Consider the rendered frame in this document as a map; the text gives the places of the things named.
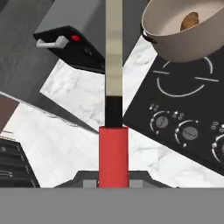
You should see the white toaster lever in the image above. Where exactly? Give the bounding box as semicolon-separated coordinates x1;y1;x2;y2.
35;35;70;49

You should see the red handled spatula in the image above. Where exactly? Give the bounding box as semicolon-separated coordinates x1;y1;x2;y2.
97;0;130;189

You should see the black slatted appliance front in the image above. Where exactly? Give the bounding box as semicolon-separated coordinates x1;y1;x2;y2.
0;136;41;188

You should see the beige cooking pot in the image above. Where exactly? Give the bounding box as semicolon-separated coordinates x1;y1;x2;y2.
140;0;224;64

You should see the brown cupboard panel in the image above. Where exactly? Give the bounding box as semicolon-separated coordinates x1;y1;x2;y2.
0;94;20;133

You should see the brown potato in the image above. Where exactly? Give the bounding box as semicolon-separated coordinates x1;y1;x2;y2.
179;11;201;32

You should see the grey and black toaster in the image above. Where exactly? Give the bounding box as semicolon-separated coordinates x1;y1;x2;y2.
32;0;152;74

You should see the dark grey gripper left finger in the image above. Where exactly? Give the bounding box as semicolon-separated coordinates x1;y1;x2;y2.
54;170;100;189

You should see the grey hob knob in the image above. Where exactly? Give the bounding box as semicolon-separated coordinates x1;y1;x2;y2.
181;126;200;142
154;115;170;130

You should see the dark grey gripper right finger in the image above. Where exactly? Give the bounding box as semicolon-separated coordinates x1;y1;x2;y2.
128;170;178;189

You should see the black hob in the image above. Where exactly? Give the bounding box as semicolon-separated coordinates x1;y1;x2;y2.
122;38;224;177

